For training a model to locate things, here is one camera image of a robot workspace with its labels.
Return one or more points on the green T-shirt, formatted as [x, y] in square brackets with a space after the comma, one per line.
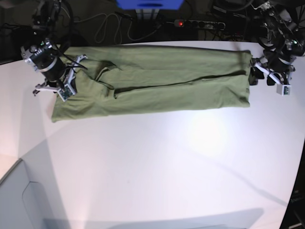
[141, 79]

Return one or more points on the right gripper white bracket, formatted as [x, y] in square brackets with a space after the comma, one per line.
[60, 78]

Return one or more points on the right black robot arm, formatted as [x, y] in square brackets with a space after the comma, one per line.
[48, 58]

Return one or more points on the blue box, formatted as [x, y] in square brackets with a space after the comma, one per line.
[149, 4]

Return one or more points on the black power strip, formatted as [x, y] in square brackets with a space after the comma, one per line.
[203, 25]

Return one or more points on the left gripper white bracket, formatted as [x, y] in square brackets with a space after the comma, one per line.
[278, 73]

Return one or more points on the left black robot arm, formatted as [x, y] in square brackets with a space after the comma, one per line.
[284, 44]

